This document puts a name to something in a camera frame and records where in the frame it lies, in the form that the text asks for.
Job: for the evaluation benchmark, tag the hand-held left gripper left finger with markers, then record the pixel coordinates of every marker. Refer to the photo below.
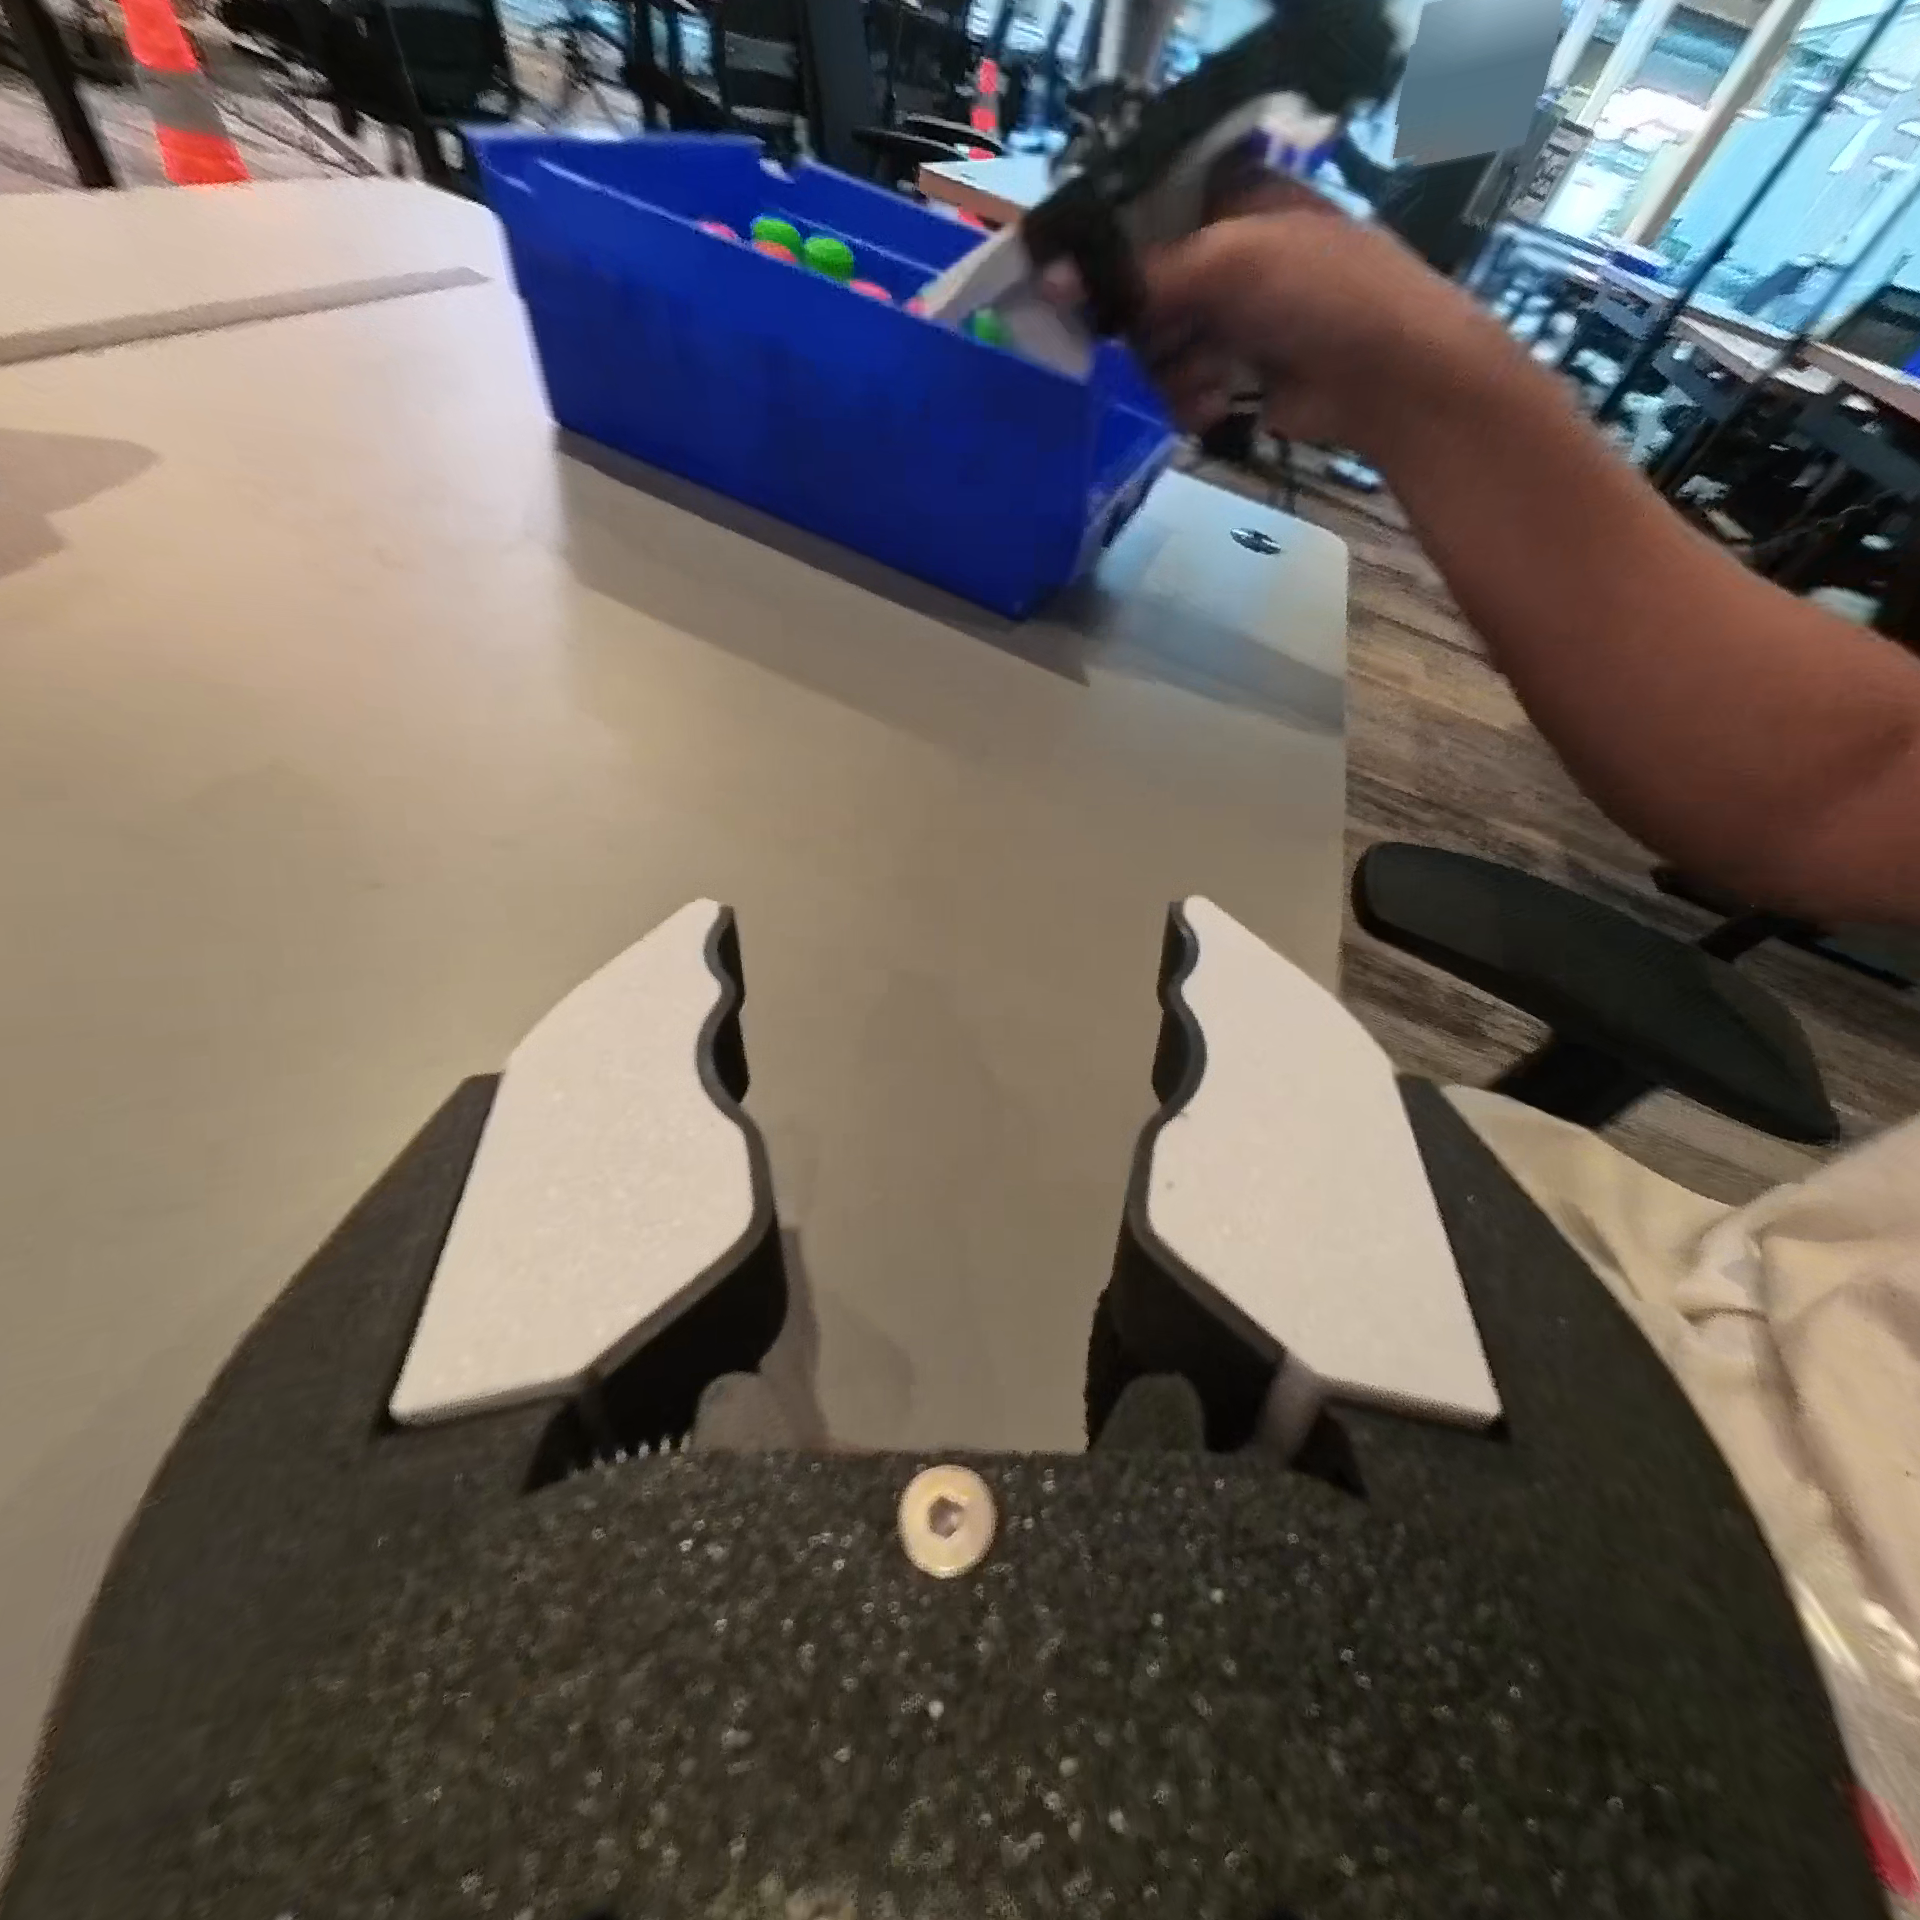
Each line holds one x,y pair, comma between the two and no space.
600,1202

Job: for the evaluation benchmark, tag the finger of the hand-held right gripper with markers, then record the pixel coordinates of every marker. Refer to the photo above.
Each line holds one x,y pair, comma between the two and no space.
1050,330
983,277

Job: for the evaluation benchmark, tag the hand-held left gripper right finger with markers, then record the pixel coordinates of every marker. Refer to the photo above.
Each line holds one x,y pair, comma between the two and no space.
1307,1202

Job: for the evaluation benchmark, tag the blue plastic bin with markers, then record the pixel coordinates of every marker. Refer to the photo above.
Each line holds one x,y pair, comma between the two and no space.
780,421

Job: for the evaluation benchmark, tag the person's right forearm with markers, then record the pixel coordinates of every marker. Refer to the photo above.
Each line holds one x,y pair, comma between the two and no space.
1652,676

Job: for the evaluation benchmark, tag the orange striped traffic cone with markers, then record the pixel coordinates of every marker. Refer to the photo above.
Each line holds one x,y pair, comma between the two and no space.
988,99
189,119

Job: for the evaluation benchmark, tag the black chair armrest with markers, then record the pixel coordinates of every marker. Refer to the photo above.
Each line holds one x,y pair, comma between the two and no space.
1576,962

